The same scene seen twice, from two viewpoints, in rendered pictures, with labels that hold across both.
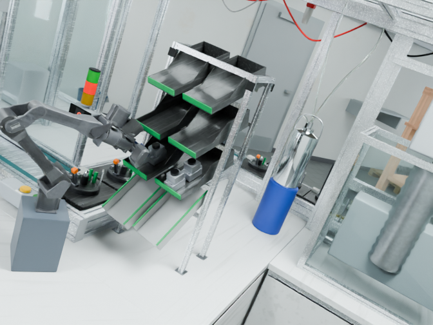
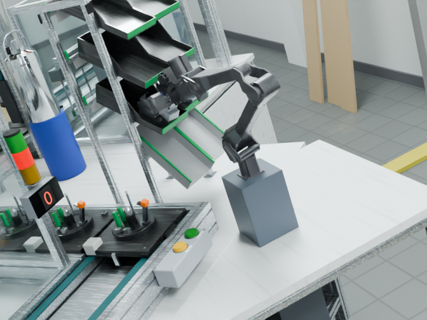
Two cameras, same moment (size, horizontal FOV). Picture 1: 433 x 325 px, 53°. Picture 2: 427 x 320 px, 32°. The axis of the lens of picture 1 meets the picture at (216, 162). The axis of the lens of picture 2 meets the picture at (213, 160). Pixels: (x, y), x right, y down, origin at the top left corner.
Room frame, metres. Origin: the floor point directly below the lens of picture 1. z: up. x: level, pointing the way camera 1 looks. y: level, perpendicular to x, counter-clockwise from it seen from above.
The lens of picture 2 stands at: (0.86, 2.41, 1.99)
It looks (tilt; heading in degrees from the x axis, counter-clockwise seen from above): 23 degrees down; 284
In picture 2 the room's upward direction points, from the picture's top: 19 degrees counter-clockwise
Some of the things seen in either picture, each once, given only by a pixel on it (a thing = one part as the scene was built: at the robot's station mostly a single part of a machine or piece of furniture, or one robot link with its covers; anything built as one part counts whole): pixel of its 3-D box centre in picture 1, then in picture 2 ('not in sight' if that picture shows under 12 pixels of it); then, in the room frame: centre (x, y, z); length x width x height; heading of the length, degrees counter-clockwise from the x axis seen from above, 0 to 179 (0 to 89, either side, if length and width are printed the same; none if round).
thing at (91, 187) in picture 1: (83, 185); (134, 226); (1.64, 0.48, 0.98); 0.14 x 0.14 x 0.02
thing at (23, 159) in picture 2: (90, 87); (23, 157); (1.82, 0.62, 1.33); 0.05 x 0.05 x 0.05
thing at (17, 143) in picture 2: (93, 76); (15, 141); (1.82, 0.62, 1.38); 0.05 x 0.05 x 0.05
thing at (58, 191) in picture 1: (52, 183); (240, 146); (1.24, 0.46, 1.15); 0.09 x 0.07 x 0.06; 48
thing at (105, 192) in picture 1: (82, 189); (136, 231); (1.64, 0.48, 0.96); 0.24 x 0.24 x 0.02; 69
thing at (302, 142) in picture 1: (299, 149); (28, 75); (2.16, -0.37, 1.32); 0.14 x 0.14 x 0.38
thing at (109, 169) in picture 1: (124, 168); (68, 218); (1.87, 0.39, 1.01); 0.24 x 0.24 x 0.13; 69
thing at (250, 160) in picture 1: (259, 161); not in sight; (2.78, -0.27, 1.01); 0.24 x 0.24 x 0.13; 69
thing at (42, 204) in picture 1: (48, 200); (247, 164); (1.24, 0.46, 1.09); 0.07 x 0.07 x 0.06; 32
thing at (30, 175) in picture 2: (87, 98); (30, 173); (1.82, 0.62, 1.28); 0.05 x 0.05 x 0.05
